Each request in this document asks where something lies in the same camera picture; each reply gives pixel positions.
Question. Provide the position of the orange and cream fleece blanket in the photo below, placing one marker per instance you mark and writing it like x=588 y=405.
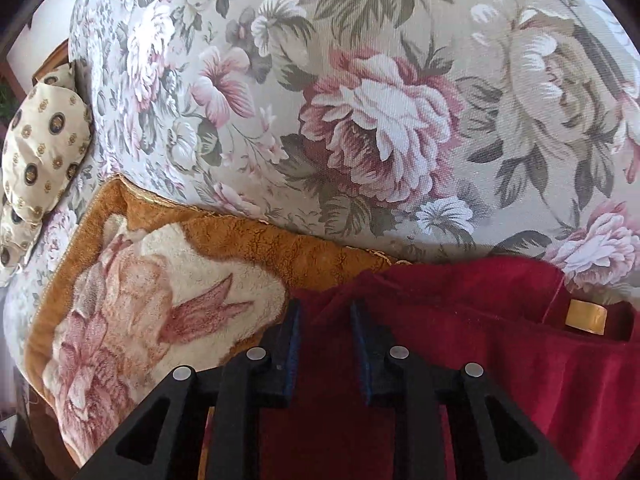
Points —
x=165 y=280

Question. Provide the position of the floral upholstered sofa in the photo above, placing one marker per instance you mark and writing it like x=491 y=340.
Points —
x=350 y=110

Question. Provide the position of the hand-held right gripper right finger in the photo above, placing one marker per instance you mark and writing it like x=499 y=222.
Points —
x=361 y=355

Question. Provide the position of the dark red fleece sweater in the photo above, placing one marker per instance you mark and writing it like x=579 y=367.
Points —
x=500 y=370

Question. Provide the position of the cream patterned cushion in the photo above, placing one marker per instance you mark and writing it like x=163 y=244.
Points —
x=42 y=135

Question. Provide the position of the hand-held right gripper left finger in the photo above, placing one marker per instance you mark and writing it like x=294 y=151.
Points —
x=292 y=355

